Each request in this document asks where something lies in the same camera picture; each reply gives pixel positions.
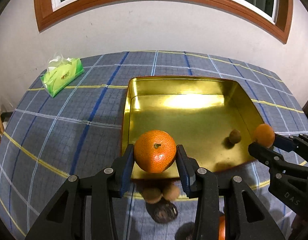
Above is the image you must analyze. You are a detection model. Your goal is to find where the orange mandarin with blemish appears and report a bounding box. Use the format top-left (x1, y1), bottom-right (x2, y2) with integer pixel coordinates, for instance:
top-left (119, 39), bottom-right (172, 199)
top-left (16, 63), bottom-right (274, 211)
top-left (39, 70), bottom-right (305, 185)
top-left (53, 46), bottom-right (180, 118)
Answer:
top-left (218, 215), bottom-right (225, 240)

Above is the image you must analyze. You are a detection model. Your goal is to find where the smooth oval orange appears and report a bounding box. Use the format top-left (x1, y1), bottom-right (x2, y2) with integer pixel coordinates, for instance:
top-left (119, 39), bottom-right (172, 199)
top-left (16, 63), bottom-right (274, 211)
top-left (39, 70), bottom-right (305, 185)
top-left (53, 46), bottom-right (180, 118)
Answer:
top-left (252, 124), bottom-right (275, 148)

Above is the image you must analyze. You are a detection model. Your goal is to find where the brown kiwi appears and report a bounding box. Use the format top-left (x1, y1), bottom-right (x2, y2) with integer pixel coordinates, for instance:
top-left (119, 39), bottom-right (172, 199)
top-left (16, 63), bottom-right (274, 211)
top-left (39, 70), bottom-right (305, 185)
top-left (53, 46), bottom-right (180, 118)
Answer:
top-left (228, 129), bottom-right (242, 145)

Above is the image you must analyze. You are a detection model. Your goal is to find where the dark wrinkled passion fruit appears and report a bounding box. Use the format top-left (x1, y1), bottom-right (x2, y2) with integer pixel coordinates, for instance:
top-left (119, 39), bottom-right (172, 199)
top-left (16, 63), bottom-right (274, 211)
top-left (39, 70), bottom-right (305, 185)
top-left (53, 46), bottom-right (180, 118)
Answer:
top-left (146, 198), bottom-right (178, 224)
top-left (175, 222), bottom-right (195, 240)

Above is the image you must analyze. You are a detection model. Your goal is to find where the brown longan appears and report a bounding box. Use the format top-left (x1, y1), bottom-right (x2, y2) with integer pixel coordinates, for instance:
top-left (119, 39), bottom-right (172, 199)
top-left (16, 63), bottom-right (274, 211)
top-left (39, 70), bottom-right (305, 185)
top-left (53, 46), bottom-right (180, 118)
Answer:
top-left (163, 184), bottom-right (180, 202)
top-left (141, 188), bottom-right (162, 204)

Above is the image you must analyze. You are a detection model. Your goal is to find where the orange mandarin with stem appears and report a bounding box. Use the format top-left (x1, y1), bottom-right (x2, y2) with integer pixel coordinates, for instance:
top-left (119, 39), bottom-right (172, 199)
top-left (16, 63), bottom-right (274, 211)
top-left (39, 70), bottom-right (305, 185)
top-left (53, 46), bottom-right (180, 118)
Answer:
top-left (134, 130), bottom-right (176, 174)

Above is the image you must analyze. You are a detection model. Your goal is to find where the person right hand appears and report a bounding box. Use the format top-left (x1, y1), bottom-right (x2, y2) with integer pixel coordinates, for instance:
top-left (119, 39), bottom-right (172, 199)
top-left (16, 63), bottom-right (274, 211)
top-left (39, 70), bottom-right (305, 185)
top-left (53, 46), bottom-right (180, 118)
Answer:
top-left (288, 215), bottom-right (308, 240)

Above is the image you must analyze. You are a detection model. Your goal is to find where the red toffee tin box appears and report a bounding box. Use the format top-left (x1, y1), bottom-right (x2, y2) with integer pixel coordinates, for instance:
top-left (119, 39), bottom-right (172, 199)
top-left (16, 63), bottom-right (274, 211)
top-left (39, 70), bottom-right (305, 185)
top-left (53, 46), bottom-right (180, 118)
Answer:
top-left (122, 76), bottom-right (263, 172)

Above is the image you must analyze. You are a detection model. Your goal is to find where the blue plaid tablecloth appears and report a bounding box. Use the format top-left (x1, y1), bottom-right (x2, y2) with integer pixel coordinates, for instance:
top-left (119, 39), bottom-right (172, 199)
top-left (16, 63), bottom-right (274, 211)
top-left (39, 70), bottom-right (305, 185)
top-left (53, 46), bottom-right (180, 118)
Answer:
top-left (0, 51), bottom-right (308, 239)

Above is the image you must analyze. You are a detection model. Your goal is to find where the green tissue pack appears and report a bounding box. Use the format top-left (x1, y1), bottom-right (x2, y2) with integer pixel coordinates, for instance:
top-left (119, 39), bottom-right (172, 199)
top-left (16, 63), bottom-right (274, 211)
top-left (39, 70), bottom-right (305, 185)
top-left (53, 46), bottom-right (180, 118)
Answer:
top-left (40, 53), bottom-right (85, 98)

